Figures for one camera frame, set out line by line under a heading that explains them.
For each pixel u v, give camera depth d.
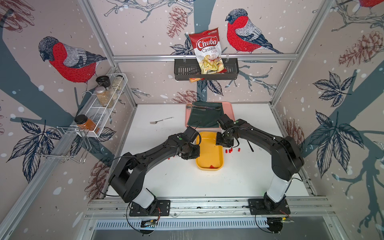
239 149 0.95
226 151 0.94
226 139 0.76
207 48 0.83
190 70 1.07
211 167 0.85
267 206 0.66
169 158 0.91
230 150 0.95
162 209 0.73
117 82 0.86
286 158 0.49
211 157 0.89
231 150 0.95
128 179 0.43
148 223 0.71
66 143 0.57
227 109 1.18
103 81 0.74
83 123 0.60
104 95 0.71
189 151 0.72
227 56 0.91
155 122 1.10
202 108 1.18
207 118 1.10
